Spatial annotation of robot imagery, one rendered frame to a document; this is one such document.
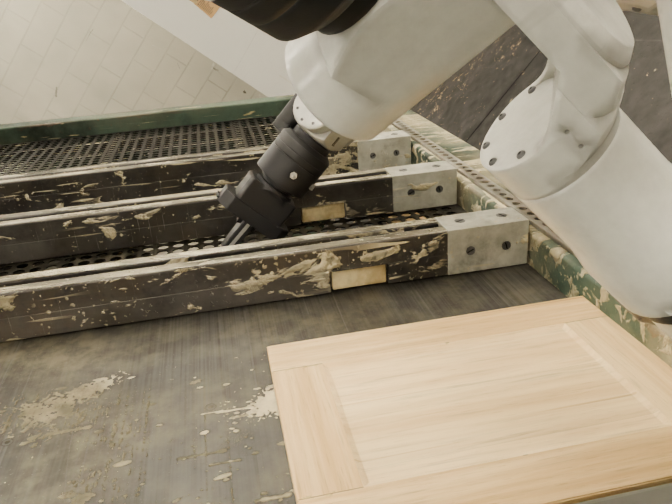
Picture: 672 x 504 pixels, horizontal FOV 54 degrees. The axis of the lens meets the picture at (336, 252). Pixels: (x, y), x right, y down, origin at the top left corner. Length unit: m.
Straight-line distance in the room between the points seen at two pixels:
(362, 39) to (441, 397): 0.47
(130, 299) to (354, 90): 0.66
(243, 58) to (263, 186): 3.54
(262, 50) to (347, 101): 4.18
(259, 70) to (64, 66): 2.16
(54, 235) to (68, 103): 5.05
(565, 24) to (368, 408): 0.47
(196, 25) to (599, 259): 4.20
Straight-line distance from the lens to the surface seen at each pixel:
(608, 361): 0.77
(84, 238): 1.20
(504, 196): 1.14
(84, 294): 0.92
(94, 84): 6.14
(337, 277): 0.93
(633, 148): 0.34
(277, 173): 0.97
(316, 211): 1.19
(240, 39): 4.48
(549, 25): 0.28
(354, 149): 1.47
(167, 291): 0.91
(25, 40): 6.19
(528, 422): 0.67
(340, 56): 0.29
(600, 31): 0.29
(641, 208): 0.35
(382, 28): 0.28
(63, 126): 2.24
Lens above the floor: 1.48
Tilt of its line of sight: 22 degrees down
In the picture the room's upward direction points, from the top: 60 degrees counter-clockwise
